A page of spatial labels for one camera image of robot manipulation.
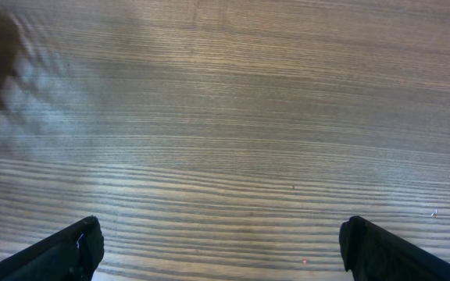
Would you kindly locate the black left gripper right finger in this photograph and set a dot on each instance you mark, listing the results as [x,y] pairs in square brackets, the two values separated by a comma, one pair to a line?
[371,253]

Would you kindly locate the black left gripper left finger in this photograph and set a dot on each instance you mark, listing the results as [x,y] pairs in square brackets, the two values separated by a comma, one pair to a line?
[73,253]

